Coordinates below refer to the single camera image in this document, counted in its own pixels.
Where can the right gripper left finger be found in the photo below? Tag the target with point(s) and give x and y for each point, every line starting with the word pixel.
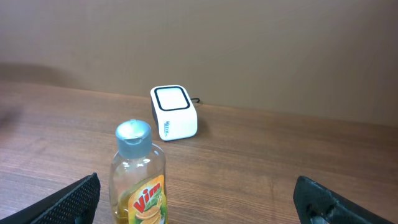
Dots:
pixel 74 204

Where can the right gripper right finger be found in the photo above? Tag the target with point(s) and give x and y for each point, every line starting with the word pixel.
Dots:
pixel 317 204

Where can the yellow dish soap bottle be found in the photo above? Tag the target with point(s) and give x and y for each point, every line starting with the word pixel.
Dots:
pixel 137 191

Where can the white barcode scanner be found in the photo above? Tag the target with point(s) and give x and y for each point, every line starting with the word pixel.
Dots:
pixel 173 112

